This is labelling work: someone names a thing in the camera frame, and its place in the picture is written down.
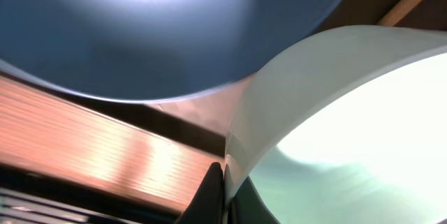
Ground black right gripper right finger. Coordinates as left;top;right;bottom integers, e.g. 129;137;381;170
228;177;279;224

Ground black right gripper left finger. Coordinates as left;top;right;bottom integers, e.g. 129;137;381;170
175;162;224;224

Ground mint green bowl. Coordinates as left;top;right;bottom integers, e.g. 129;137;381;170
225;25;446;223

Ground dark blue plate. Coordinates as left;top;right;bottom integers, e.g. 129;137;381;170
1;0;341;103

